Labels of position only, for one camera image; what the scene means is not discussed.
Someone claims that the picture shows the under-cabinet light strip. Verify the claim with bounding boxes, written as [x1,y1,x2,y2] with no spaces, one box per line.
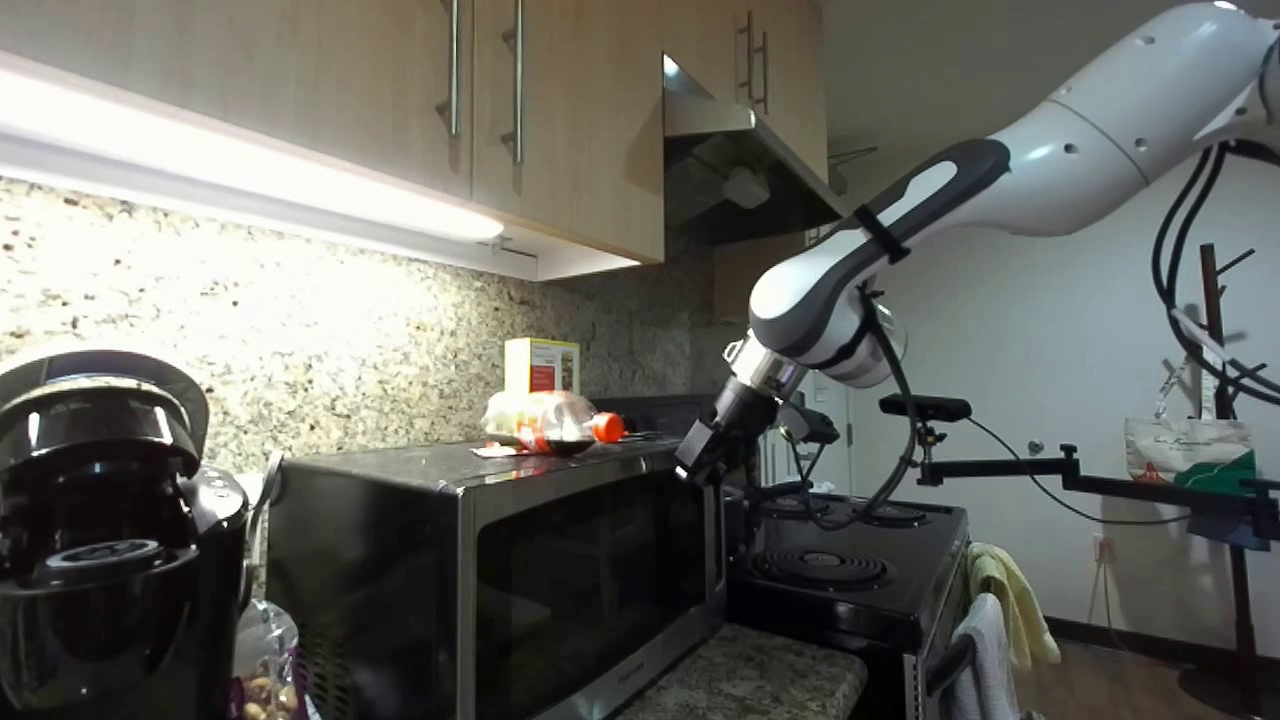
[0,57,504,244]

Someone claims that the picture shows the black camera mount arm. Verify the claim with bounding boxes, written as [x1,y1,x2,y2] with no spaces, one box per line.
[919,444,1280,547]

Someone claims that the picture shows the small orange object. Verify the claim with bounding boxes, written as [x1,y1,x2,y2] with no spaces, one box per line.
[586,411,627,444]

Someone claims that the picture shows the plastic wrapped food bag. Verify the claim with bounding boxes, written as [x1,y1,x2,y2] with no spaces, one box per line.
[478,391,594,444]

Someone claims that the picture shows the black coffee maker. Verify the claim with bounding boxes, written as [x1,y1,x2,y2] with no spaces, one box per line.
[0,348,249,720]

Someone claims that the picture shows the stainless steel black microwave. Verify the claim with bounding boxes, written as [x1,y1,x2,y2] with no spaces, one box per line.
[269,437,721,720]

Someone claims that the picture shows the white and red box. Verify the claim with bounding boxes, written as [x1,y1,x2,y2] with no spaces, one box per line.
[504,336,581,391]

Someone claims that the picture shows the clear plastic snack bag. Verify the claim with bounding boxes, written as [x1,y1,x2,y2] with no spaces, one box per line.
[233,599,306,720]

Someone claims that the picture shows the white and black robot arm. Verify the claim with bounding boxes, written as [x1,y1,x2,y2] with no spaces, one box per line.
[674,0,1280,481]

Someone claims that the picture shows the yellow dish towel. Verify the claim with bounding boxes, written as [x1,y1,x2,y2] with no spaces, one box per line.
[969,540,1060,668]

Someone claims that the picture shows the black electric stove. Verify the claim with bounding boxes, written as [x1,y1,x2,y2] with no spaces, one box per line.
[724,462,969,720]

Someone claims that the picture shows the white dish towel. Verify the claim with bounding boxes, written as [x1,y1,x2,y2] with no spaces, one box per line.
[946,593,1023,720]

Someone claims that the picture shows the wooden upper cabinets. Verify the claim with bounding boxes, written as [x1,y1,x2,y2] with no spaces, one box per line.
[0,0,828,281]

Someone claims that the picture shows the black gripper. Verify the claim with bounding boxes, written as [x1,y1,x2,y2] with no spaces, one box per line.
[674,379,779,484]

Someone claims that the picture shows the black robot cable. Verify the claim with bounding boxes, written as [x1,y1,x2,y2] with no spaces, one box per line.
[790,136,1280,535]

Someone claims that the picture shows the stainless steel range hood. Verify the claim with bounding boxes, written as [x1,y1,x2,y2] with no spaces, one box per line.
[662,57,843,244]

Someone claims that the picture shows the black coat rack stand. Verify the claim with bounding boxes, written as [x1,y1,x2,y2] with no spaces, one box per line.
[1155,244,1280,720]

